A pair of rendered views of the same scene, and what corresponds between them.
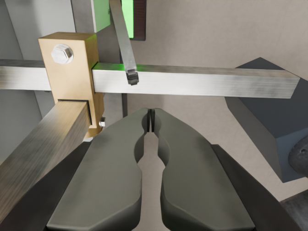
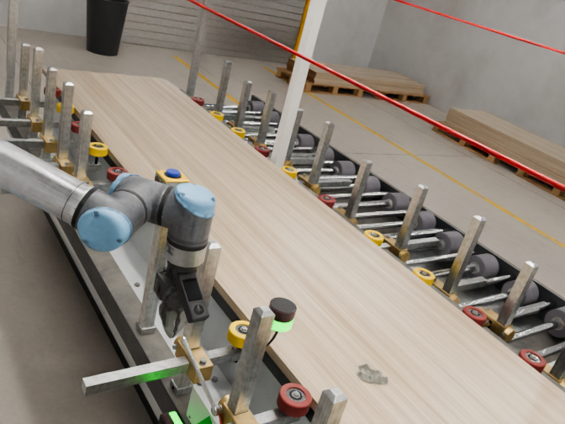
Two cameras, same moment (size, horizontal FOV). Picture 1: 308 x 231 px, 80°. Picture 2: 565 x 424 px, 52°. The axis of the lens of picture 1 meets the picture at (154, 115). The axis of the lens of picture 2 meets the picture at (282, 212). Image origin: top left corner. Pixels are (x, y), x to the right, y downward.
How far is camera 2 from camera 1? 1.31 m
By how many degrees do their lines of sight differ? 46
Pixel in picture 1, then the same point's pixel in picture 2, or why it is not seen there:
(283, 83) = (93, 382)
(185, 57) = not seen: outside the picture
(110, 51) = (180, 401)
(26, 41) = not seen: hidden behind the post
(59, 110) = (197, 340)
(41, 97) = (217, 372)
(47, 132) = (198, 328)
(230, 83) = (122, 375)
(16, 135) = (221, 335)
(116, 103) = not seen: hidden behind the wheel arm
